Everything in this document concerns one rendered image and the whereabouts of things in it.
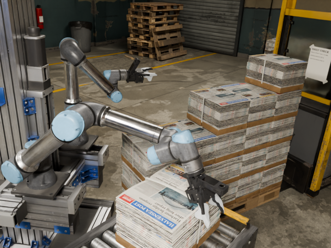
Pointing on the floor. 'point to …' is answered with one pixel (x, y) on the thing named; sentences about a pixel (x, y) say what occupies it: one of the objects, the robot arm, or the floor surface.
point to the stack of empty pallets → (145, 28)
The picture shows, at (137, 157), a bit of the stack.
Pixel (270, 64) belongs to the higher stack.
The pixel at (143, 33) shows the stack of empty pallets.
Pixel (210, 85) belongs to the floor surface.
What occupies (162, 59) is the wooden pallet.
